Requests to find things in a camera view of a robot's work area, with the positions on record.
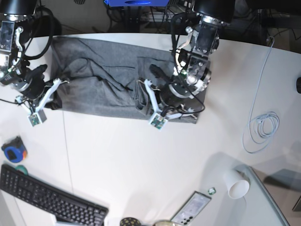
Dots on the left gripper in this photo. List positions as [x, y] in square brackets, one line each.
[176, 90]

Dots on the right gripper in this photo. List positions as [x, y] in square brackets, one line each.
[38, 93]

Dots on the grey t-shirt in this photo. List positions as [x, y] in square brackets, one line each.
[106, 78]

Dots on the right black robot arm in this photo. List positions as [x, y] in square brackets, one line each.
[23, 21]

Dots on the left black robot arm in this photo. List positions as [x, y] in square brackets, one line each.
[194, 37]

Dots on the blue black tape measure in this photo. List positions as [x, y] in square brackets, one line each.
[15, 150]

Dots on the green tape roll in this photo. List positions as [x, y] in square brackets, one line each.
[22, 169]

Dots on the small green white packet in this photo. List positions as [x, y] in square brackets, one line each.
[211, 191]

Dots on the blue box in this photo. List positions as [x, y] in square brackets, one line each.
[136, 3]

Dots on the white paper cup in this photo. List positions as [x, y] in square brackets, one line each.
[236, 185]

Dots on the smartphone with clear case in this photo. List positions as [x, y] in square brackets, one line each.
[192, 207]

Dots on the round metal tin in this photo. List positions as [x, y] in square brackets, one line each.
[164, 223]

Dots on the black gold dotted lid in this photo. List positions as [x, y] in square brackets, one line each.
[130, 222]

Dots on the black computer keyboard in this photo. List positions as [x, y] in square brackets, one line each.
[63, 205]

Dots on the black round object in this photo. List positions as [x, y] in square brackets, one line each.
[298, 85]

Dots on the grey laptop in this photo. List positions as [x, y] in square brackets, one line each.
[263, 205]

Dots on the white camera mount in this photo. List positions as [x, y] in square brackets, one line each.
[35, 117]
[163, 114]

